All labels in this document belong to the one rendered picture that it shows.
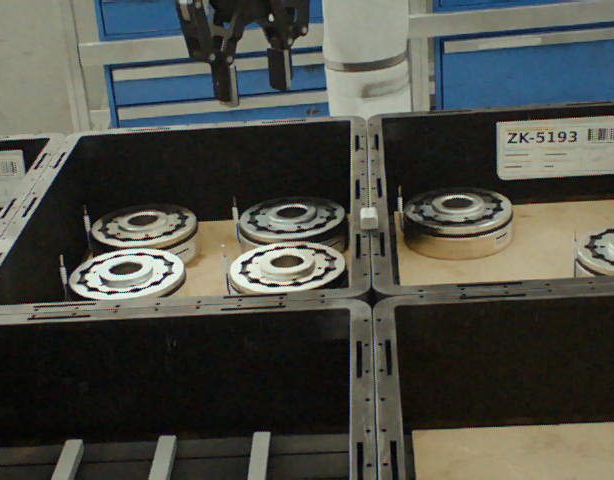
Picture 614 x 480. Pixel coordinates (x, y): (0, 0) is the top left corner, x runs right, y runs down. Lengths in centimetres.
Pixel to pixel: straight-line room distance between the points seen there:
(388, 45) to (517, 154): 20
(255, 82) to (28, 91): 114
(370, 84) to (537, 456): 58
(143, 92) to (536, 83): 96
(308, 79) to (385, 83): 163
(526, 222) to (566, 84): 187
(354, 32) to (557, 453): 60
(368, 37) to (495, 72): 171
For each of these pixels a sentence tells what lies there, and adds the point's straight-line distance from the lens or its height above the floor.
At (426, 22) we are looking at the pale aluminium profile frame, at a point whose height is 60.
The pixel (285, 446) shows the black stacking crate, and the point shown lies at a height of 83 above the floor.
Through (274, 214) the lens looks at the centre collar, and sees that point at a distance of 114.
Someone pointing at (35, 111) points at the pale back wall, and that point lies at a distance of 390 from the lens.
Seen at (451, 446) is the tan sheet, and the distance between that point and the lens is 85.
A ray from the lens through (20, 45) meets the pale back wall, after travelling 385.
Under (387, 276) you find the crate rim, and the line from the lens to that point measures 85.
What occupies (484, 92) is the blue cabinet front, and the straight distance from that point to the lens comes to 300.
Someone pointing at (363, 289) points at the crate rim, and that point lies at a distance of 84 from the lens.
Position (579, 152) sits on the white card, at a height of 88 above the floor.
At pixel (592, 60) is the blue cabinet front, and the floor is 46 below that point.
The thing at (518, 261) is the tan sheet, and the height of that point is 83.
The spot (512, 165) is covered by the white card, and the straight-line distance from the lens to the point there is 121.
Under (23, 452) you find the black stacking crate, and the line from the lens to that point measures 90.
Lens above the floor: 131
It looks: 24 degrees down
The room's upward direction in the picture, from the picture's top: 5 degrees counter-clockwise
